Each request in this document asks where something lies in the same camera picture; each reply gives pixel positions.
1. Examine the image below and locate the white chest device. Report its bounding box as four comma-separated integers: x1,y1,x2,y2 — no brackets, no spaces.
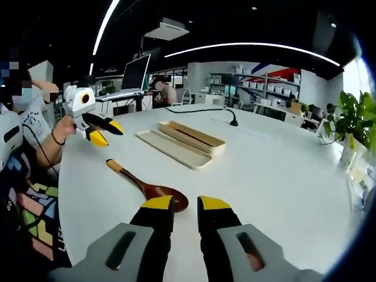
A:
0,111,24,172

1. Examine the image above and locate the person's left hand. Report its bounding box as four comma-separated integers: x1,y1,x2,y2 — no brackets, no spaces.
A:
54,114,78,140

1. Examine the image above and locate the green plant in white pot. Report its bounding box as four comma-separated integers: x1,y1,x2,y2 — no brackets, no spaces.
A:
318,90,376,172

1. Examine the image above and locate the curved ceiling light strip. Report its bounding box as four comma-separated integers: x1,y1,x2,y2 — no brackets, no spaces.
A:
92,0,122,56

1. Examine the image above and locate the person's printed dark shirt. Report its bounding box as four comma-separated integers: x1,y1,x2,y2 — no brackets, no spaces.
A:
0,146,73,268

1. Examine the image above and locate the brown wooden spoon utensil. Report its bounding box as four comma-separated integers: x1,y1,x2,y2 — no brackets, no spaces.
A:
106,158,189,213

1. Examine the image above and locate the black laptop stand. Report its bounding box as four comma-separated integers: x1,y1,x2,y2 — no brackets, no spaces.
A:
111,93,154,118

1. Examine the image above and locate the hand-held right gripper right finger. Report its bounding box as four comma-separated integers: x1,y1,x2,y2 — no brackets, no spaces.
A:
197,196,324,282

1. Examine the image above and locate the beige cutlery case base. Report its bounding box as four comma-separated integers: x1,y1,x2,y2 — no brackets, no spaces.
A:
158,120,227,155

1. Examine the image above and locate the ceiling air conditioner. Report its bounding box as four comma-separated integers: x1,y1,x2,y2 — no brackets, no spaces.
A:
144,18,190,41

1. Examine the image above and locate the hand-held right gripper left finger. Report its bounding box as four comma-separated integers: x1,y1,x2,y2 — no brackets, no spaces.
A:
46,195,176,282

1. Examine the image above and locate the shelf with white boxes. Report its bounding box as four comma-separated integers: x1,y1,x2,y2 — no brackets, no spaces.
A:
209,65,302,101

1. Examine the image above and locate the beige cutlery case lid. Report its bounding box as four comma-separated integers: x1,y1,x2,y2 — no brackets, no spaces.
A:
135,130,213,171

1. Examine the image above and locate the black wristband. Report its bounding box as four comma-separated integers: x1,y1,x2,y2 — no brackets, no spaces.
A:
51,129,66,146

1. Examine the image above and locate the black table cable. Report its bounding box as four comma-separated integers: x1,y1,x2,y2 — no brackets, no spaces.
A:
163,106,239,127

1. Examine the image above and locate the silver laptop on stand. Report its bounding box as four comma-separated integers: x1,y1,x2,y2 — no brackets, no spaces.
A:
95,53,152,102

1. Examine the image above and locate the long ceiling light strip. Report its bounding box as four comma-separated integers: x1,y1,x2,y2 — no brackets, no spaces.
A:
163,42,341,67

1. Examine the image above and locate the black device cable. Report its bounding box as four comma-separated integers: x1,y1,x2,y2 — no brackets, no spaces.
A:
22,124,61,180

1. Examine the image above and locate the white office chair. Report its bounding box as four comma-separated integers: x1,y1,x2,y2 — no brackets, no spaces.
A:
179,88,193,105

